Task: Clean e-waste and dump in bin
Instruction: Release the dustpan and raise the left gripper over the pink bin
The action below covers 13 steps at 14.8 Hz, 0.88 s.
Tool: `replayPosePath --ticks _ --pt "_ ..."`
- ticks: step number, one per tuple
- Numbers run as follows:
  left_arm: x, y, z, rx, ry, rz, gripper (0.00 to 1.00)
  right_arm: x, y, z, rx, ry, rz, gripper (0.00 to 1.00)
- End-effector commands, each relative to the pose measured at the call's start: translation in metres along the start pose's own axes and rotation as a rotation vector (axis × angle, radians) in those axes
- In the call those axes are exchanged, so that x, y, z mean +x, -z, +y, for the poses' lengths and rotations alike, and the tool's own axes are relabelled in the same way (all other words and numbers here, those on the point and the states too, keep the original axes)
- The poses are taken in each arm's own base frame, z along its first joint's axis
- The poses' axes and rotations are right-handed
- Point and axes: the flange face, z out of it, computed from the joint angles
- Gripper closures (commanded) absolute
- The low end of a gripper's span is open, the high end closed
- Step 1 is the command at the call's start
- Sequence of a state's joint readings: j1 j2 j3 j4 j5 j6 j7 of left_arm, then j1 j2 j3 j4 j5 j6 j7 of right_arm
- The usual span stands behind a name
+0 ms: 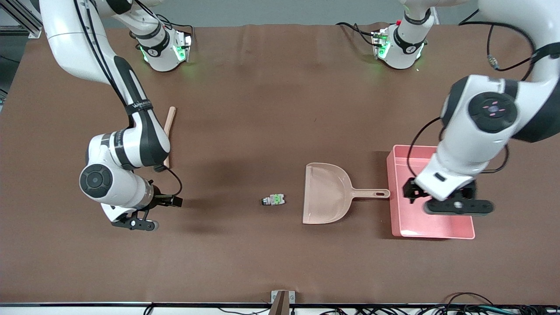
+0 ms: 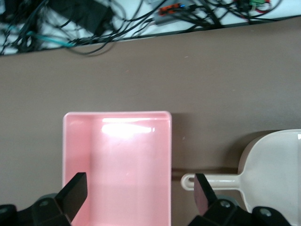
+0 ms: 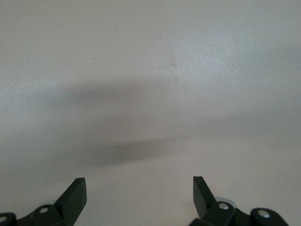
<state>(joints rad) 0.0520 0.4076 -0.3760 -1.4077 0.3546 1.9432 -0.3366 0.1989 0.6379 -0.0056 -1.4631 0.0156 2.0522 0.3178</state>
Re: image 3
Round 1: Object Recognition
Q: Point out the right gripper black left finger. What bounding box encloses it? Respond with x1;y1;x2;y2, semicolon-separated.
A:
0;178;87;226

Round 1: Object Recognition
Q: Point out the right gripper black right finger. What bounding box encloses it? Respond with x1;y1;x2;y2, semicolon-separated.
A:
191;176;289;226

